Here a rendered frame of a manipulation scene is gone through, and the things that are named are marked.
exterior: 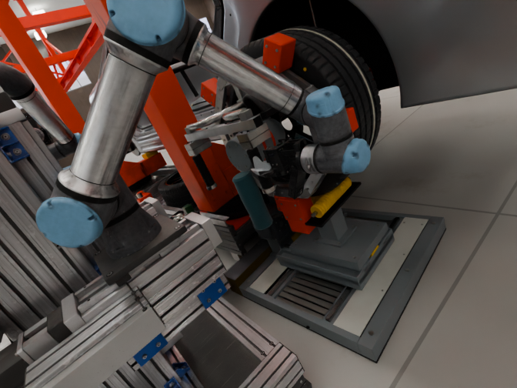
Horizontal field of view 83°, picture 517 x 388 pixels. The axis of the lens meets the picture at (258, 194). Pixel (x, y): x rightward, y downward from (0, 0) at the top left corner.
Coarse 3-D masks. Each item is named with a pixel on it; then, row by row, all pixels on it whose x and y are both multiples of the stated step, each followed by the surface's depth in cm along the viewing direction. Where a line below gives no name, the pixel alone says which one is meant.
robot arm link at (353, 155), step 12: (336, 144) 62; (348, 144) 63; (360, 144) 62; (324, 156) 66; (336, 156) 64; (348, 156) 62; (360, 156) 62; (324, 168) 68; (336, 168) 65; (348, 168) 63; (360, 168) 63
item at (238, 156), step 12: (276, 120) 112; (240, 132) 106; (276, 132) 109; (228, 144) 106; (264, 144) 105; (276, 144) 109; (228, 156) 109; (240, 156) 105; (264, 156) 107; (240, 168) 109
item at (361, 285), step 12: (384, 240) 140; (288, 252) 163; (372, 252) 134; (384, 252) 141; (288, 264) 160; (300, 264) 151; (312, 264) 148; (324, 264) 144; (372, 264) 134; (324, 276) 142; (336, 276) 135; (348, 276) 129; (360, 276) 127; (360, 288) 128
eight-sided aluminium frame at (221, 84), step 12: (288, 72) 95; (216, 84) 114; (228, 84) 110; (300, 84) 94; (216, 96) 119; (228, 96) 120; (216, 108) 123; (312, 132) 96; (252, 168) 137; (312, 180) 108; (276, 192) 127; (288, 192) 122; (312, 192) 114
